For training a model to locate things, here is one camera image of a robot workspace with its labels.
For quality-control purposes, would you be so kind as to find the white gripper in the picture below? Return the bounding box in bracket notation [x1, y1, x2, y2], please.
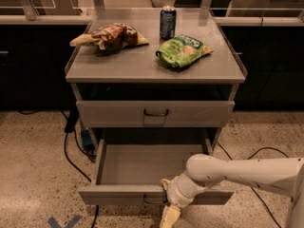
[160, 173, 206, 228]

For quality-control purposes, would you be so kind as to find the grey drawer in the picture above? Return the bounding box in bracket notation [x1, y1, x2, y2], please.
[76, 101, 235, 128]
[77, 138, 236, 207]

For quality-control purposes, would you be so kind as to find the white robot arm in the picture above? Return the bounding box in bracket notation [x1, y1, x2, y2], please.
[160, 154, 304, 228]

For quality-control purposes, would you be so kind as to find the grey top drawer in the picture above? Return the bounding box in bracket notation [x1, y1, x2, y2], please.
[76, 101, 235, 128]

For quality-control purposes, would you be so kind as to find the grey drawer cabinet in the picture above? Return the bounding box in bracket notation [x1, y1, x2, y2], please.
[66, 8, 246, 149]

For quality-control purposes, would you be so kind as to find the blue power adapter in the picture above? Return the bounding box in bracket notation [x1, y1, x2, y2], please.
[81, 130, 94, 151]

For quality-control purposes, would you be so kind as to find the black plug block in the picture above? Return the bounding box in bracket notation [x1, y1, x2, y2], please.
[65, 107, 79, 133]

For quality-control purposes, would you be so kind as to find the green chip bag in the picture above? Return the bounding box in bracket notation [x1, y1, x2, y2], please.
[156, 35, 213, 68]

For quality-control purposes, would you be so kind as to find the brown chip bag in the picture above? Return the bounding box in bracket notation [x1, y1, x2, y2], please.
[69, 23, 149, 50]

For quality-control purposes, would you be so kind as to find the blue soda can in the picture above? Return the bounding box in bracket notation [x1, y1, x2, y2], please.
[160, 6, 177, 40]

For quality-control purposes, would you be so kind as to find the black cable left floor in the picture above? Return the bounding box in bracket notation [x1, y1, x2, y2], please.
[16, 108, 100, 228]

